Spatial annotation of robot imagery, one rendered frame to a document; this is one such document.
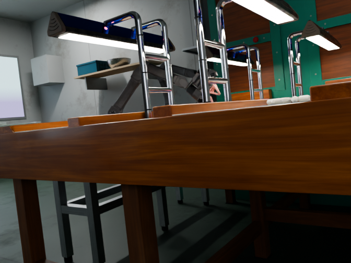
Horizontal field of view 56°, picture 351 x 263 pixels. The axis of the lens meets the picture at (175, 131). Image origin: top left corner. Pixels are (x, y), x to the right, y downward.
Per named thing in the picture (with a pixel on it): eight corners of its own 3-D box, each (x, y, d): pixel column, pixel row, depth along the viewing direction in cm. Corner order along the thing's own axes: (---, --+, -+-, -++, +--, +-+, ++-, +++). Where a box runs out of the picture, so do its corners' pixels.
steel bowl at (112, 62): (137, 68, 556) (136, 58, 556) (120, 66, 523) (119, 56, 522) (119, 71, 579) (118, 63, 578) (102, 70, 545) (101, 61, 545)
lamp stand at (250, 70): (225, 120, 204) (219, 48, 201) (239, 118, 220) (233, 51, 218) (255, 118, 193) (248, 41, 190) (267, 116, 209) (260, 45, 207)
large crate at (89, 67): (113, 72, 586) (112, 61, 585) (97, 71, 554) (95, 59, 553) (93, 77, 614) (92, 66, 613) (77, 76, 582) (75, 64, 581)
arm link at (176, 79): (188, 80, 193) (141, 59, 194) (188, 78, 184) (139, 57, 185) (180, 99, 194) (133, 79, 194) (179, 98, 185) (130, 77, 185)
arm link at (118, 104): (117, 120, 195) (147, 74, 193) (114, 120, 188) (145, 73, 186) (108, 115, 195) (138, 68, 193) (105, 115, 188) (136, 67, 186)
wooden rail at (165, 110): (156, 153, 78) (151, 106, 78) (320, 112, 225) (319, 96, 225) (175, 152, 75) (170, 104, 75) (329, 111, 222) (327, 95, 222)
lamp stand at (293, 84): (291, 115, 180) (284, 33, 178) (301, 112, 197) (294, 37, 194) (329, 111, 169) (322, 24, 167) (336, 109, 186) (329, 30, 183)
